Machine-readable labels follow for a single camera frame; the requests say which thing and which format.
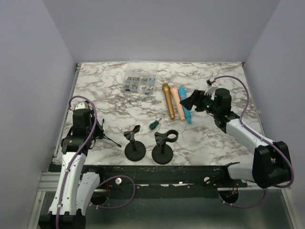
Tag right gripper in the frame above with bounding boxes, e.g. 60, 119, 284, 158
180, 89, 220, 115

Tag blue microphone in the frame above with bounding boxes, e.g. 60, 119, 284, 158
177, 86, 193, 125

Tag pink microphone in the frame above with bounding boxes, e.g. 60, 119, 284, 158
170, 85, 185, 121

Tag gold microphone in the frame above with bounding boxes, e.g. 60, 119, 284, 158
162, 83, 175, 120

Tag black round-base mic stand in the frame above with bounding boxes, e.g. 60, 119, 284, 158
152, 129, 179, 165

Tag black tripod mic stand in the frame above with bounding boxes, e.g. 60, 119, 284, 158
86, 106, 121, 149

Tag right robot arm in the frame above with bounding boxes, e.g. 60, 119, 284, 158
180, 88, 292, 188

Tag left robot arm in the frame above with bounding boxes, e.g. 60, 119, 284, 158
38, 108, 106, 229

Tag clear screw organizer box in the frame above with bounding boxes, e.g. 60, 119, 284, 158
122, 61, 159, 94

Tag green handle screwdriver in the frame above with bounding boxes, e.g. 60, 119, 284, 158
149, 118, 162, 130

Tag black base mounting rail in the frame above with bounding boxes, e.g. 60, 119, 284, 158
81, 165, 255, 199

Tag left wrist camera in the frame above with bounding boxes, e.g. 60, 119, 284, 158
71, 101, 90, 112

